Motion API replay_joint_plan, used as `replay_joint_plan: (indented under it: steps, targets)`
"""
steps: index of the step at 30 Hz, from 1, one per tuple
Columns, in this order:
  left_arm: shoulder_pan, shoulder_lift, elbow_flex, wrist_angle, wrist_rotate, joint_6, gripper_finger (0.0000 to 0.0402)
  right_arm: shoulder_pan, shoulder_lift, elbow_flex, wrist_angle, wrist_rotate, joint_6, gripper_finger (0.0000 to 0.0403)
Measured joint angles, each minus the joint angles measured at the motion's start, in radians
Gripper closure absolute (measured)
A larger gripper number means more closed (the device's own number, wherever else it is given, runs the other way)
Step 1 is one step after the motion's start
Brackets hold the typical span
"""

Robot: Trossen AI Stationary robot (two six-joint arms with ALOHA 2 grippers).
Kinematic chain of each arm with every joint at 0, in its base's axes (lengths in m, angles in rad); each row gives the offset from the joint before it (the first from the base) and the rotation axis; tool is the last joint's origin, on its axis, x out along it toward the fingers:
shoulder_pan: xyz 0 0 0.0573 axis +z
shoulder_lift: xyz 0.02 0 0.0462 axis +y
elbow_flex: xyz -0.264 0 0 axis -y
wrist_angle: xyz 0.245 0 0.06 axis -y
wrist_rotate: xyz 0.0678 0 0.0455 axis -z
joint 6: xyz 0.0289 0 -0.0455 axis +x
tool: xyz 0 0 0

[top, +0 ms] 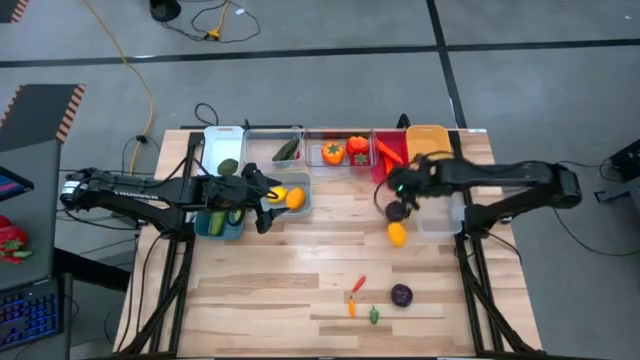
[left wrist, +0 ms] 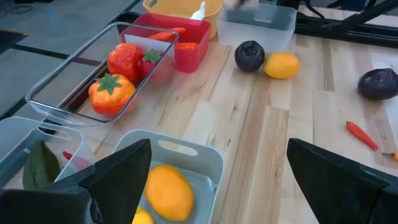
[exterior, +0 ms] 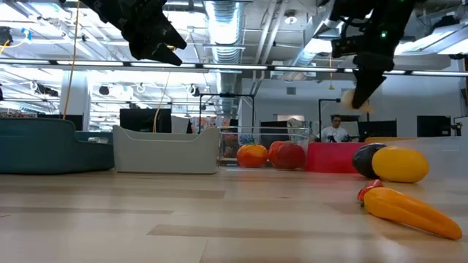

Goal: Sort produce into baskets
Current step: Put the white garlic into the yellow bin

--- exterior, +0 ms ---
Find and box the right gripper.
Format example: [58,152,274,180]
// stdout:
[350,50,399,110]

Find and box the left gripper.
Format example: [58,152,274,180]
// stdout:
[78,0,189,67]

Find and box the white garlic bulb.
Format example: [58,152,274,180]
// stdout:
[340,88,374,114]

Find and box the yellow lemon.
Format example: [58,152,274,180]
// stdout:
[371,145,430,184]

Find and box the small red-orange chili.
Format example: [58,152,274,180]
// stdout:
[356,178,385,202]

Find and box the red tomato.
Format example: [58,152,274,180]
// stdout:
[268,140,306,171]

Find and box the orange mini pepper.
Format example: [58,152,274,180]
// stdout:
[361,186,464,241]

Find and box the orange tomato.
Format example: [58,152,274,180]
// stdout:
[236,142,270,169]

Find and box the black monitor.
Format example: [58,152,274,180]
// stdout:
[119,107,173,133]
[416,115,452,138]
[358,120,398,140]

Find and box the person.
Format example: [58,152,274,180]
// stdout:
[317,114,352,144]

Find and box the orange plastic basket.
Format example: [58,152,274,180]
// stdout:
[364,137,416,145]

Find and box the ceiling light strip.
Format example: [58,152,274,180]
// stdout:
[0,59,468,77]

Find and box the red plastic bin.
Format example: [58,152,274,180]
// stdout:
[306,142,366,174]

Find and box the small frosted plastic bin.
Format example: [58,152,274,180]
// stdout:
[383,137,468,180]

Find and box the grey plastic basket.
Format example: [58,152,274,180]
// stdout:
[112,124,222,175]

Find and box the wide clear plastic bin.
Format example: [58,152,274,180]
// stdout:
[218,126,312,172]

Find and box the teal plastic basket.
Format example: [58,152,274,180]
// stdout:
[0,117,116,175]

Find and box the black frame stand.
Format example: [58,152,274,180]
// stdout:
[198,93,256,133]
[318,97,370,142]

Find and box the corrugated silver ceiling duct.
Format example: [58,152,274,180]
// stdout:
[203,0,245,74]

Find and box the smooth silver ceiling duct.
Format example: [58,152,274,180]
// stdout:
[284,0,366,80]

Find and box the yellow hanging cable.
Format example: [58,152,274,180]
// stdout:
[62,0,80,121]

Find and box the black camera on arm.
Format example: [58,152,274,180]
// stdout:
[440,116,468,137]

